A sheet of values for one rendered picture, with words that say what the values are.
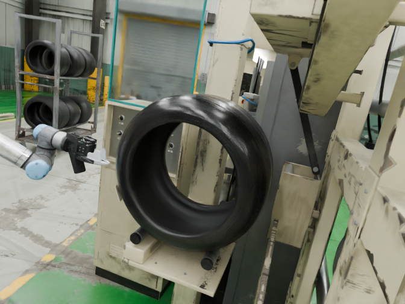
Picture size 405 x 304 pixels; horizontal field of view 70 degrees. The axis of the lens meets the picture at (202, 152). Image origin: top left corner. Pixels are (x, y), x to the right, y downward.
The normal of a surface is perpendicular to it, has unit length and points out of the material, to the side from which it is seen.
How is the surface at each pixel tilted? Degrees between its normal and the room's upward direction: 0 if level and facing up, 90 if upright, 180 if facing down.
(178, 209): 39
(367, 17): 162
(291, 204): 90
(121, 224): 90
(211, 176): 90
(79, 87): 90
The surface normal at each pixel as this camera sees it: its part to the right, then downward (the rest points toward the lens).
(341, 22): -0.25, 0.97
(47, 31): -0.18, 0.22
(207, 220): -0.25, -0.70
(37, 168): 0.32, 0.29
